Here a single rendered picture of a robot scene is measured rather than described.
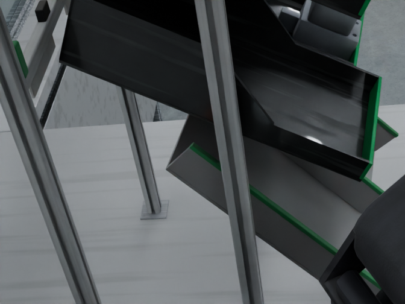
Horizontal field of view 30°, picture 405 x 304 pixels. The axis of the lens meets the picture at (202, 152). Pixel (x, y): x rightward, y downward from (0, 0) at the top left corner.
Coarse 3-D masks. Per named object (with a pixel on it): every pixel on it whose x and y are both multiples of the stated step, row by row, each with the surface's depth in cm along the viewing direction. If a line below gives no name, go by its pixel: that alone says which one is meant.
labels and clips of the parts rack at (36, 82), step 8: (40, 8) 69; (48, 8) 70; (64, 8) 79; (40, 16) 69; (16, 40) 61; (16, 48) 61; (48, 48) 73; (48, 56) 72; (24, 64) 62; (40, 64) 70; (48, 64) 72; (24, 72) 62; (40, 72) 70; (40, 80) 70; (32, 88) 68; (32, 96) 68
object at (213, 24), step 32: (224, 0) 56; (0, 32) 57; (224, 32) 55; (0, 64) 59; (224, 64) 57; (0, 96) 61; (128, 96) 100; (224, 96) 60; (32, 128) 63; (128, 128) 103; (224, 128) 62; (32, 160) 66; (224, 160) 63; (64, 224) 70; (64, 256) 72; (256, 256) 71; (256, 288) 73
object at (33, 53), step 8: (48, 0) 73; (56, 0) 72; (64, 0) 75; (56, 8) 72; (48, 16) 70; (56, 16) 72; (40, 24) 69; (48, 24) 69; (40, 32) 68; (48, 32) 69; (32, 40) 67; (40, 40) 67; (48, 40) 69; (32, 48) 66; (40, 48) 67; (24, 56) 65; (32, 56) 65; (40, 56) 67; (32, 64) 64; (32, 72) 64; (32, 80) 64
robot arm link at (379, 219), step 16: (384, 192) 42; (400, 192) 42; (368, 208) 42; (384, 208) 42; (400, 208) 41; (368, 224) 42; (384, 224) 41; (400, 224) 41; (368, 240) 42; (384, 240) 41; (400, 240) 40; (368, 256) 42; (384, 256) 41; (400, 256) 40; (384, 272) 41; (400, 272) 39; (384, 288) 41; (400, 288) 39
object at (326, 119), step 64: (128, 0) 73; (192, 0) 72; (256, 0) 71; (64, 64) 65; (128, 64) 63; (192, 64) 62; (256, 64) 72; (320, 64) 74; (256, 128) 64; (320, 128) 68
